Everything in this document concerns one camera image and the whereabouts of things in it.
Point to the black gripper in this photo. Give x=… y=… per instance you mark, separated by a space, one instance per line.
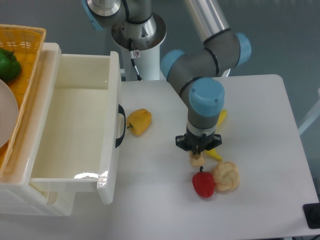
x=197 y=144

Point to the square bread loaf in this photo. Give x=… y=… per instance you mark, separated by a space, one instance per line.
x=196 y=160

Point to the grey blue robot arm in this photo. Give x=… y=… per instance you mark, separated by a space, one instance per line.
x=139 y=32

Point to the round knotted bread roll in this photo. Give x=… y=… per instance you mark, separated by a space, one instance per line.
x=226 y=176

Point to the yellow banana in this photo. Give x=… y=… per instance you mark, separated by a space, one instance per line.
x=212 y=153

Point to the red bell pepper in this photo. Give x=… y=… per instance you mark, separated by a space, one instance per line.
x=203 y=183

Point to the yellow bell pepper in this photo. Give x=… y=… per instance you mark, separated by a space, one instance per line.
x=138 y=121

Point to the white plastic drawer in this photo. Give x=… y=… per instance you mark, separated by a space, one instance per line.
x=84 y=128

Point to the black device at table edge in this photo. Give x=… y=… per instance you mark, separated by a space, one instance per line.
x=312 y=215

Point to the white plastic drawer cabinet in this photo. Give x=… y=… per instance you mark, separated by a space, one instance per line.
x=17 y=196

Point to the white round plate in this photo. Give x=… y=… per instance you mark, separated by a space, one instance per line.
x=9 y=112

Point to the orange woven basket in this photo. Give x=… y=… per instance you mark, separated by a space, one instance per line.
x=27 y=43

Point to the green bell pepper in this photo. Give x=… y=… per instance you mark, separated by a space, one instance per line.
x=10 y=68

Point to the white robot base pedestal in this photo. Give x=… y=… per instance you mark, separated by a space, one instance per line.
x=147 y=63

